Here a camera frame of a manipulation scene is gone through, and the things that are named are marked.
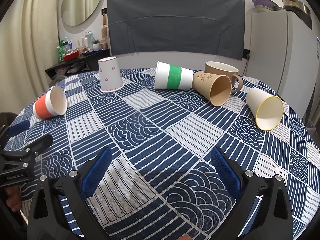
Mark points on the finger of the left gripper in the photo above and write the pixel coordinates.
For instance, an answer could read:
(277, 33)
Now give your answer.
(40, 145)
(8, 132)

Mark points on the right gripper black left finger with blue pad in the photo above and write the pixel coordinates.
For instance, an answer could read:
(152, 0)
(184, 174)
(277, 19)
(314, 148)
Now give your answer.
(47, 219)

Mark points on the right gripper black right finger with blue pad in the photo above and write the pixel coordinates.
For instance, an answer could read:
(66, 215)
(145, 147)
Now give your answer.
(262, 209)

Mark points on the brown paper cup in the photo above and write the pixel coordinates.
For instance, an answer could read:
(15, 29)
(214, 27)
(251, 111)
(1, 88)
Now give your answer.
(215, 88)

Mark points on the orange and white paper cup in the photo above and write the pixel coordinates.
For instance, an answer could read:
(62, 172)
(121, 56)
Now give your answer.
(53, 103)

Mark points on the white cup pink hearts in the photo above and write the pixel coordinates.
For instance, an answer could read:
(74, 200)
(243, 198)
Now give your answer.
(109, 74)

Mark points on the white cup yellow rim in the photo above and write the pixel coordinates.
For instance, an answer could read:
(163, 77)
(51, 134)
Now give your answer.
(267, 109)

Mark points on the white cup green band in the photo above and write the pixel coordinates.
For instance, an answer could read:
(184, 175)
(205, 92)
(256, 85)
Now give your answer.
(169, 76)

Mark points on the left hand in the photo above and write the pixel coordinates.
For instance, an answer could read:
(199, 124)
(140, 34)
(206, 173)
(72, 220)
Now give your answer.
(14, 198)

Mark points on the right hand thumb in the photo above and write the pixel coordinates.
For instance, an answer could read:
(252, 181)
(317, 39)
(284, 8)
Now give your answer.
(185, 237)

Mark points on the beige curtain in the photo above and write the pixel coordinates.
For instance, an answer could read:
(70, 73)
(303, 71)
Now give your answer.
(29, 39)

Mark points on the red bowl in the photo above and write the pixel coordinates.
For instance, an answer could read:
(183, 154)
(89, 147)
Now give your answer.
(71, 56)

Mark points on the black side shelf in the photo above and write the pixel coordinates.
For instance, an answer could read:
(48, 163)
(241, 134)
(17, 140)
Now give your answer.
(84, 63)

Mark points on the green plastic bottle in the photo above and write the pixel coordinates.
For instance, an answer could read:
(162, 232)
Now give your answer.
(60, 50)

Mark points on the small potted plant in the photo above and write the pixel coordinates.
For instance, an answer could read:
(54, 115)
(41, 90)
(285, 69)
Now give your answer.
(96, 45)

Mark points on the blue patterned tablecloth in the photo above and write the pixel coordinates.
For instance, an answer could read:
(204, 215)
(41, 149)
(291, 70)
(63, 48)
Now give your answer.
(161, 183)

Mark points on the white spray bottle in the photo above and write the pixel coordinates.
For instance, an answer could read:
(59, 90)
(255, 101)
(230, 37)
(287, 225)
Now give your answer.
(90, 39)

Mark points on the beige ceramic mug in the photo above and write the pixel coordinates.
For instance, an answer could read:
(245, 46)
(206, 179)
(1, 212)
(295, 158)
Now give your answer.
(219, 68)

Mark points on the white refrigerator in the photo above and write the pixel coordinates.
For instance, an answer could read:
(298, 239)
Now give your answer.
(284, 55)

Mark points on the dark grey cloth cover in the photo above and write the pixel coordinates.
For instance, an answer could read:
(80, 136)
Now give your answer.
(214, 27)

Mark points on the purple basin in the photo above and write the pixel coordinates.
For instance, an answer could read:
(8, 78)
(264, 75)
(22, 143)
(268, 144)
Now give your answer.
(266, 3)

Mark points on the steel cooking pot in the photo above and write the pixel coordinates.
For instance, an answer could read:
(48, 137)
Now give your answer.
(297, 4)

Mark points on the oval wall mirror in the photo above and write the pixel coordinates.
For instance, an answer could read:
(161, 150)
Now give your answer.
(75, 12)

